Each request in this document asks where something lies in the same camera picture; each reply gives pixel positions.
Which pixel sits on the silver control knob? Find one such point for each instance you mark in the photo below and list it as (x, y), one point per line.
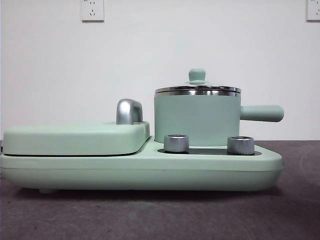
(176, 143)
(240, 145)

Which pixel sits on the glass lid with green knob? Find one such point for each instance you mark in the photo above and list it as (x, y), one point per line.
(197, 76)

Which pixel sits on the white wall socket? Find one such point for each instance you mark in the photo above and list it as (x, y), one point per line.
(313, 10)
(93, 11)

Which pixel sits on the green griddle cover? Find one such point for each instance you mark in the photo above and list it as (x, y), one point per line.
(70, 140)

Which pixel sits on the green breakfast machine base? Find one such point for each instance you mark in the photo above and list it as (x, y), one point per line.
(125, 172)

